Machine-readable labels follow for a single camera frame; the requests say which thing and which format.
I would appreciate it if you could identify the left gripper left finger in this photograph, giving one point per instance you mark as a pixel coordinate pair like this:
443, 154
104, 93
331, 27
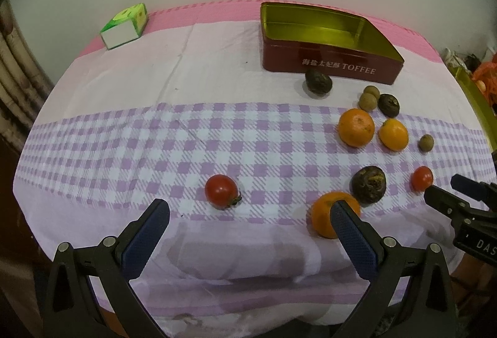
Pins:
71, 307

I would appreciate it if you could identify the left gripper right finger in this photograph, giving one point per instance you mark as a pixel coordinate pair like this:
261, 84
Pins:
427, 308

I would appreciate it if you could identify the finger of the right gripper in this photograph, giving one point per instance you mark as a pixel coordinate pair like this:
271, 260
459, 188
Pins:
448, 204
477, 190

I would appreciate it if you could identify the red cherry tomato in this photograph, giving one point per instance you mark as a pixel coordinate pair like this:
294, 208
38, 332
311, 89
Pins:
222, 192
421, 179

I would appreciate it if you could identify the dark passion fruit front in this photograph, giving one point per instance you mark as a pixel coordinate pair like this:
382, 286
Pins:
368, 185

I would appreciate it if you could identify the dark passion fruit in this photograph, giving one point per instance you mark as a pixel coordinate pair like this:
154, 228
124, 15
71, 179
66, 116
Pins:
388, 105
368, 185
317, 82

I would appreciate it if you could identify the lone brown longan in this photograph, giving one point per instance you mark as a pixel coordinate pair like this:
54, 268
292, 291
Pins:
426, 143

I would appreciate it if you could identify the gold tin lid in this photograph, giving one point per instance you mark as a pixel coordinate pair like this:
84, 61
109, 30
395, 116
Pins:
482, 110

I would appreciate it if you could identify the yellow-orange tangerine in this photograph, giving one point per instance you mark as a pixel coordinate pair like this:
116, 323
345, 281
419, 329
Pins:
393, 134

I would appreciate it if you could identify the orange clutter at right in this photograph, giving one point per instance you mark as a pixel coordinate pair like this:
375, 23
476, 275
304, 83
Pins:
485, 78

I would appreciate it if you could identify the dark passion fruit right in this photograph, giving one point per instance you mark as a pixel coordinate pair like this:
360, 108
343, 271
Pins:
388, 105

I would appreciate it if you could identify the large orange tangerine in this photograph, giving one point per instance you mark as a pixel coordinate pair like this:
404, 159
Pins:
356, 128

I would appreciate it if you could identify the brown longan front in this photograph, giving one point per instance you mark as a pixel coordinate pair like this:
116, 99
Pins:
367, 102

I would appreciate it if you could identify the brown longan rear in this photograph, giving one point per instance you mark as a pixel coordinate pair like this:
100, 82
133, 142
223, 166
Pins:
371, 89

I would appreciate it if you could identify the dark passion fruit near tin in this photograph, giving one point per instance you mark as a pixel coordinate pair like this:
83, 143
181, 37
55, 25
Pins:
317, 82

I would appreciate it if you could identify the pink purple checkered tablecloth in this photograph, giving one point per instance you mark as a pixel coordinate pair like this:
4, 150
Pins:
157, 117

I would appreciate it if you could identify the beige radiator at left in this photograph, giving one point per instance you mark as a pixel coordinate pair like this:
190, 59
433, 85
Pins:
24, 85

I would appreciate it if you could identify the red toffee tin box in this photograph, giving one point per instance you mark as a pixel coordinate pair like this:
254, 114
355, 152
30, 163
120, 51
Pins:
297, 38

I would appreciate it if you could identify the green white small carton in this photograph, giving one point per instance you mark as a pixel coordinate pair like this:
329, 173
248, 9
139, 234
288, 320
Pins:
126, 26

